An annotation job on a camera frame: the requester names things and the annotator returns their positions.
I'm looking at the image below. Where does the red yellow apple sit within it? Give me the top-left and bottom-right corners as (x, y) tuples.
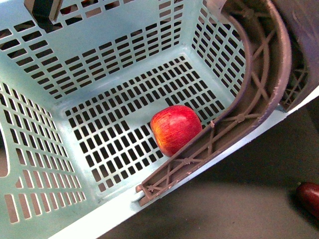
(150, 105), (202, 157)

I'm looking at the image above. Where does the light blue plastic basket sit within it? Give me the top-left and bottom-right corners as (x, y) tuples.
(0, 0), (319, 239)

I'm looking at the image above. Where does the brown basket handle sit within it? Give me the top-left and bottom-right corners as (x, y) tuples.
(135, 0), (311, 208)

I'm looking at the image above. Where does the dark red apple beside basket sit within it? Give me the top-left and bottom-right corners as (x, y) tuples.
(296, 182), (319, 220)

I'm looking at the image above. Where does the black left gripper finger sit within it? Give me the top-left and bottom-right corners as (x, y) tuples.
(24, 0), (63, 33)

